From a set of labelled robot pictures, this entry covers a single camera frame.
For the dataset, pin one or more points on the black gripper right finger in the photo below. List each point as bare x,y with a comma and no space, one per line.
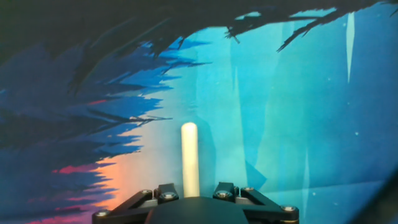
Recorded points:
267,213

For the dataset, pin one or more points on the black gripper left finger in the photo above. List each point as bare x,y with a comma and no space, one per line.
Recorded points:
130,211

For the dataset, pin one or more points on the pale wooden drumstick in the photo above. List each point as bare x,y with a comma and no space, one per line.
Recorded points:
190,155

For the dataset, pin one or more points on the night sky forest printed cloth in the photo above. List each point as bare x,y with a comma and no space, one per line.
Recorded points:
295,109

